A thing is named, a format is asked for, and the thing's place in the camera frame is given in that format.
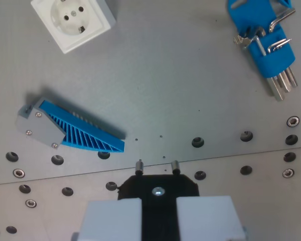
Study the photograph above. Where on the silver hex socket table screw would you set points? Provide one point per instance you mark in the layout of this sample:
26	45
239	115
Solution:
18	173
293	121
30	203
288	173

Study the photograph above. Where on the white wall socket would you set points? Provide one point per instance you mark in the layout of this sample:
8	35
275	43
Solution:
70	22

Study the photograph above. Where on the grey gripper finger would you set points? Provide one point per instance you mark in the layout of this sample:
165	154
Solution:
208	218
113	221

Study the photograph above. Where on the long thin silver hex key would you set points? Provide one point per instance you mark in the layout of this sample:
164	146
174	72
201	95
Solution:
282	18

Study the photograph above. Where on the medium silver hex key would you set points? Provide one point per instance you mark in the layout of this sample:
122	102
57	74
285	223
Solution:
278	45

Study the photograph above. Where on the largest silver hex key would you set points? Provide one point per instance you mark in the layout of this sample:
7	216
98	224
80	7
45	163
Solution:
260	45

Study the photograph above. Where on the blue finned grey-capped part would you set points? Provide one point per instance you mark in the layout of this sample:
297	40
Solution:
72	128

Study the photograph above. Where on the blue hex key holder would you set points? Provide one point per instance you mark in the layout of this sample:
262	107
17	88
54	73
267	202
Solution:
273	62

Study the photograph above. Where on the black two-pin power plug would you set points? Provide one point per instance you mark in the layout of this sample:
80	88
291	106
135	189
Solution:
159	213

